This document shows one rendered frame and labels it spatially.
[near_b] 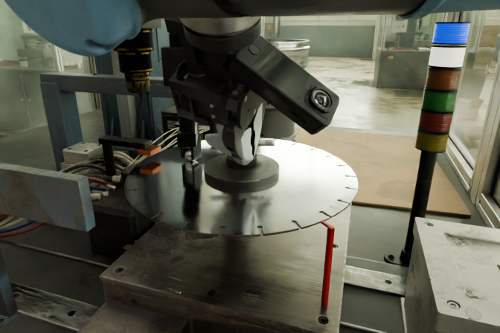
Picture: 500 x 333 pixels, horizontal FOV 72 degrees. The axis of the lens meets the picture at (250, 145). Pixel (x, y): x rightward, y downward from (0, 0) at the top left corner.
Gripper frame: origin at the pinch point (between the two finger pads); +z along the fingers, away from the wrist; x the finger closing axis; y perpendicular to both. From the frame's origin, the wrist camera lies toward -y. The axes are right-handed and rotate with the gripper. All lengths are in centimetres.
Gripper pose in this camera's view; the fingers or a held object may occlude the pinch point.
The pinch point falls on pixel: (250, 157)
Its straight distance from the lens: 45.9
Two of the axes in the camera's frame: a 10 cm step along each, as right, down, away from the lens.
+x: -4.1, 7.2, -5.6
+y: -9.1, -3.0, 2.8
